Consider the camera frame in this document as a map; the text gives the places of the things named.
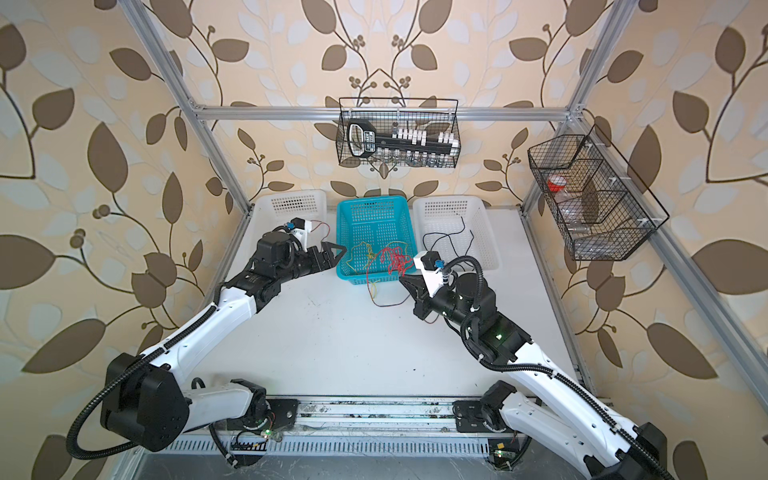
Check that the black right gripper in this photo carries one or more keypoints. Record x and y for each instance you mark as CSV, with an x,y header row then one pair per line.
x,y
421,297

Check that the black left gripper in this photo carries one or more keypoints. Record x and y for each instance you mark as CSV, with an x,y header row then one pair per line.
x,y
327,262

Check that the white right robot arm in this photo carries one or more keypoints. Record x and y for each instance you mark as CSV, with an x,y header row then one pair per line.
x,y
539,399

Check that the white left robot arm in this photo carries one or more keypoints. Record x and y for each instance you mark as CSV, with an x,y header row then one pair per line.
x,y
146,399

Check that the teal plastic basket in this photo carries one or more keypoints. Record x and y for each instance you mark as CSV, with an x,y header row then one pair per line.
x,y
373,229

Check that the white plastic basket right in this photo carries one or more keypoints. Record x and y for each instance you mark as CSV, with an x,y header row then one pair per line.
x,y
455,226

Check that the white plastic basket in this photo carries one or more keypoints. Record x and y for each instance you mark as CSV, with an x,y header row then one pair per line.
x,y
292,210
455,226

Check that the white plastic basket left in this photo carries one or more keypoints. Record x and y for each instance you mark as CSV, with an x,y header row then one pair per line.
x,y
292,210

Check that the black tool in basket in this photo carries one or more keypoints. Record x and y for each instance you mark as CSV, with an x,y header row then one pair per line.
x,y
364,140

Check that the red object in basket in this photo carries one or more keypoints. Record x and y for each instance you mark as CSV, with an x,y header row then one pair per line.
x,y
556,183

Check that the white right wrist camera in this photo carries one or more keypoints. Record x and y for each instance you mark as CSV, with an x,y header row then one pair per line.
x,y
432,268

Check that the metal base rail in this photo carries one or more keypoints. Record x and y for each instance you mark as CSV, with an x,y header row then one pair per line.
x,y
406,427

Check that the black wire basket back wall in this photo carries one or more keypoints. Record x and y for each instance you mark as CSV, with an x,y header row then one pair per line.
x,y
433,114

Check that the black wire basket wall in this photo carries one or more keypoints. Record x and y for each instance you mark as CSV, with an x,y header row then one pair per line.
x,y
607,209
433,114

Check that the black wire basket right wall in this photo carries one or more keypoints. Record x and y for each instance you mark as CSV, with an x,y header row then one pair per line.
x,y
607,209

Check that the aluminium frame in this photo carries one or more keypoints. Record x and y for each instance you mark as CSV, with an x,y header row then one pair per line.
x,y
633,137

